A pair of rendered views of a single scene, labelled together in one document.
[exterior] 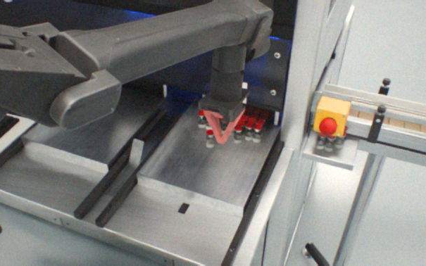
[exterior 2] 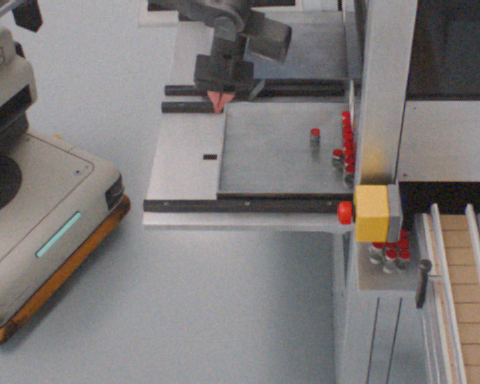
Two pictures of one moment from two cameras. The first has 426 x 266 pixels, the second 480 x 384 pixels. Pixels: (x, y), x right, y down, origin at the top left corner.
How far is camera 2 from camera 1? 1.18 m
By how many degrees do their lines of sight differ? 50
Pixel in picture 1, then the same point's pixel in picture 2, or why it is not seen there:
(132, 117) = (324, 70)
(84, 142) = not seen: hidden behind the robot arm
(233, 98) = (213, 72)
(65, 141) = not seen: hidden behind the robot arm
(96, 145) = (263, 64)
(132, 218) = (181, 126)
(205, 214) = (208, 175)
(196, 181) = (250, 153)
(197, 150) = (299, 139)
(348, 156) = (373, 282)
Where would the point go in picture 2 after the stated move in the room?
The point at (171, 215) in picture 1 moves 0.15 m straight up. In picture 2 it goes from (196, 151) to (190, 96)
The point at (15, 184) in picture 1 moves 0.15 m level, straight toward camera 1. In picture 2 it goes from (187, 39) to (146, 72)
